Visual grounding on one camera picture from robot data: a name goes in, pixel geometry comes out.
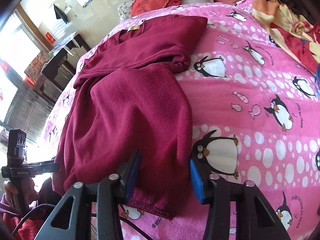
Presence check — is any dark red fleece sweater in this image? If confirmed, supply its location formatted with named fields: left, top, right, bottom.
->
left=53, top=15, right=207, bottom=219

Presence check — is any person's left hand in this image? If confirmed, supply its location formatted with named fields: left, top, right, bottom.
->
left=3, top=178, right=39, bottom=209

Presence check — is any dark wooden side table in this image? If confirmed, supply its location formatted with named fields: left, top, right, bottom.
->
left=41, top=32, right=91, bottom=91

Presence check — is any orange floral blanket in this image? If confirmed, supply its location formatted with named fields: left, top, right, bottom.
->
left=252, top=0, right=319, bottom=75

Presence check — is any large red heart cushion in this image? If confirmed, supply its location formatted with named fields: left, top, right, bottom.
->
left=130, top=0, right=182, bottom=16

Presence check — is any black garment on wall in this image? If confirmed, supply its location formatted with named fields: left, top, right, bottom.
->
left=54, top=5, right=68, bottom=24

